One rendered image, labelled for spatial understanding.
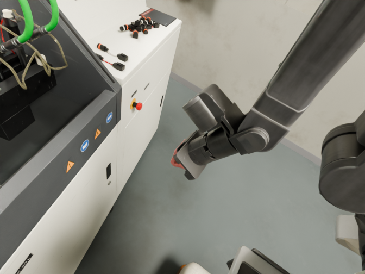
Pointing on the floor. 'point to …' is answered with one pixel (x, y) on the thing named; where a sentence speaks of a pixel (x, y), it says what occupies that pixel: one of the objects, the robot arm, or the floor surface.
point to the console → (106, 8)
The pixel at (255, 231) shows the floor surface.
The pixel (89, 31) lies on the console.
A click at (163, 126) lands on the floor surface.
